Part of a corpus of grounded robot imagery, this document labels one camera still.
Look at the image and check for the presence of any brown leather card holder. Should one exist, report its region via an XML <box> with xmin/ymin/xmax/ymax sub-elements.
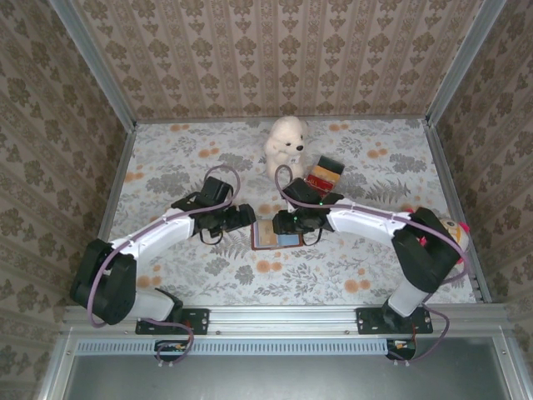
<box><xmin>250</xmin><ymin>219</ymin><xmax>305</xmax><ymax>252</ymax></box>

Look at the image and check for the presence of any floral table cloth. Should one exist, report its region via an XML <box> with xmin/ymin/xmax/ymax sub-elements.
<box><xmin>89</xmin><ymin>118</ymin><xmax>479</xmax><ymax>308</ymax></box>

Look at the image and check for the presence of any white plush bear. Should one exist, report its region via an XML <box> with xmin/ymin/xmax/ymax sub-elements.
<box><xmin>262</xmin><ymin>115</ymin><xmax>310</xmax><ymax>178</ymax></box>

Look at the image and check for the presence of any small circuit board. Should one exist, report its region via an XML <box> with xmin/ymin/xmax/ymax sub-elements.
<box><xmin>386</xmin><ymin>338</ymin><xmax>417</xmax><ymax>360</ymax></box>
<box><xmin>155</xmin><ymin>340</ymin><xmax>187</xmax><ymax>362</ymax></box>

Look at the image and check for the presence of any grey metal panel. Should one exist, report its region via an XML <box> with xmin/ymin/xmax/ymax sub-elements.
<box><xmin>36</xmin><ymin>332</ymin><xmax>533</xmax><ymax>400</ymax></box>

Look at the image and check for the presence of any plush doll with glasses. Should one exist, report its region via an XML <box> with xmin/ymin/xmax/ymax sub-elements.
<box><xmin>401</xmin><ymin>206</ymin><xmax>471</xmax><ymax>268</ymax></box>

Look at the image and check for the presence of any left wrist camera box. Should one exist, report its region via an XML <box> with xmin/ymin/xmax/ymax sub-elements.
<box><xmin>198</xmin><ymin>176</ymin><xmax>233</xmax><ymax>206</ymax></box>

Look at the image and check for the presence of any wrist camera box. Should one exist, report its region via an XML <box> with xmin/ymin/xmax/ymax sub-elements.
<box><xmin>284</xmin><ymin>177</ymin><xmax>318</xmax><ymax>206</ymax></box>
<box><xmin>198</xmin><ymin>176</ymin><xmax>233</xmax><ymax>206</ymax></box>

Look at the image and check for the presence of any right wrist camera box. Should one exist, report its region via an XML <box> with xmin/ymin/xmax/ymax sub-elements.
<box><xmin>284</xmin><ymin>177</ymin><xmax>318</xmax><ymax>206</ymax></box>

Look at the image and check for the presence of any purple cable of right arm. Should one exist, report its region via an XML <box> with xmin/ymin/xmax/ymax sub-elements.
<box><xmin>275</xmin><ymin>163</ymin><xmax>472</xmax><ymax>364</ymax></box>

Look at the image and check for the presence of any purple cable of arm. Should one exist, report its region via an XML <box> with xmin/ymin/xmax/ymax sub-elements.
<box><xmin>85</xmin><ymin>164</ymin><xmax>242</xmax><ymax>368</ymax></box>
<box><xmin>275</xmin><ymin>163</ymin><xmax>472</xmax><ymax>364</ymax></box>

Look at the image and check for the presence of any aluminium mounting rail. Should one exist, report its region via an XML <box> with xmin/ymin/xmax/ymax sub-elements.
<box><xmin>62</xmin><ymin>303</ymin><xmax>511</xmax><ymax>335</ymax></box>

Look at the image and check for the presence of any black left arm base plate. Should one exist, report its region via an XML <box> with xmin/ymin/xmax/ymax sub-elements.
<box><xmin>136</xmin><ymin>307</ymin><xmax>210</xmax><ymax>336</ymax></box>

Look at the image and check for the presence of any aluminium side rail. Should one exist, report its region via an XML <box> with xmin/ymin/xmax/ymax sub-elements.
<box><xmin>78</xmin><ymin>124</ymin><xmax>138</xmax><ymax>306</ymax></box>
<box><xmin>421</xmin><ymin>119</ymin><xmax>493</xmax><ymax>303</ymax></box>

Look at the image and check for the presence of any grey slotted cable duct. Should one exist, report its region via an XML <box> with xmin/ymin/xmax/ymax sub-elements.
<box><xmin>77</xmin><ymin>337</ymin><xmax>393</xmax><ymax>357</ymax></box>

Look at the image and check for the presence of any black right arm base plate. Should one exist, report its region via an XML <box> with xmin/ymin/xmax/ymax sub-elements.
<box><xmin>356</xmin><ymin>307</ymin><xmax>434</xmax><ymax>336</ymax></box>

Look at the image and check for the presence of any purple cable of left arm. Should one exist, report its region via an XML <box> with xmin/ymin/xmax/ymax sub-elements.
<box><xmin>85</xmin><ymin>164</ymin><xmax>242</xmax><ymax>368</ymax></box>

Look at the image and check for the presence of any aluminium frame post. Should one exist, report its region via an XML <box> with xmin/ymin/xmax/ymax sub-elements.
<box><xmin>47</xmin><ymin>0</ymin><xmax>138</xmax><ymax>130</ymax></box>
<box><xmin>424</xmin><ymin>0</ymin><xmax>507</xmax><ymax>127</ymax></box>

